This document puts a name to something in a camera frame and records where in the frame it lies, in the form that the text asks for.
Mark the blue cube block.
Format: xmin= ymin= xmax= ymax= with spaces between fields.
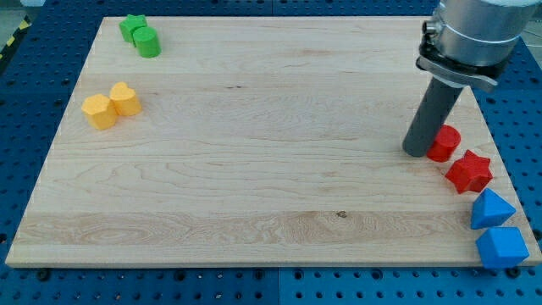
xmin=475 ymin=227 xmax=530 ymax=269

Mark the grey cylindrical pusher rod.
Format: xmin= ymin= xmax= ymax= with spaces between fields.
xmin=402 ymin=77 xmax=463 ymax=158

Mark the red star block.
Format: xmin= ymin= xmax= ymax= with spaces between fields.
xmin=445 ymin=150 xmax=493 ymax=194

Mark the blue triangle block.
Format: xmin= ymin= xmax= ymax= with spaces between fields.
xmin=471 ymin=188 xmax=517 ymax=230

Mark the yellow heart block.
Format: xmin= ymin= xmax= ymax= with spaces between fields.
xmin=109 ymin=82 xmax=142 ymax=116

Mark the wooden board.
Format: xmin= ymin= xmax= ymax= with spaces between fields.
xmin=6 ymin=17 xmax=481 ymax=268

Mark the green cylinder block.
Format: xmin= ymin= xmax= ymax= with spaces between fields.
xmin=133 ymin=26 xmax=162 ymax=58

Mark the red cylinder block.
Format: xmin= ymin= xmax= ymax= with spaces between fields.
xmin=426 ymin=125 xmax=462 ymax=163

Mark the yellow hexagon block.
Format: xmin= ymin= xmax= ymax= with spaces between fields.
xmin=81 ymin=94 xmax=118 ymax=130

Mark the green star block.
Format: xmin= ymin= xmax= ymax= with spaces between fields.
xmin=119 ymin=14 xmax=147 ymax=43

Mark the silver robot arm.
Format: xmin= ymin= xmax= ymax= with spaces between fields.
xmin=402 ymin=0 xmax=541 ymax=157

